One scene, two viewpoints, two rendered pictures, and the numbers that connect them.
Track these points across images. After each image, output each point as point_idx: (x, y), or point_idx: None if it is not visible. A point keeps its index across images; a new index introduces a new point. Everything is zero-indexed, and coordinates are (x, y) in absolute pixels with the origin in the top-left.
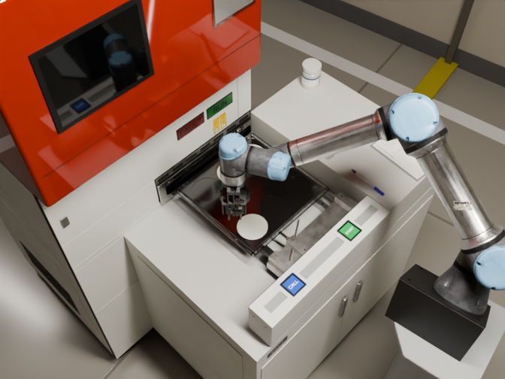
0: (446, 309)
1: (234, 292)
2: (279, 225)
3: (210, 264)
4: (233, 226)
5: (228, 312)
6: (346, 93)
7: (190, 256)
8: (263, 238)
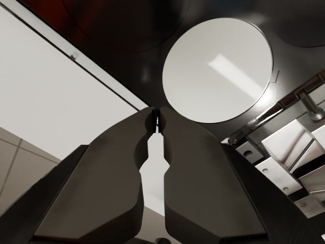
0: None
1: (160, 165)
2: (314, 71)
3: (109, 119)
4: (150, 80)
5: (153, 190)
6: None
7: (60, 104)
8: (243, 117)
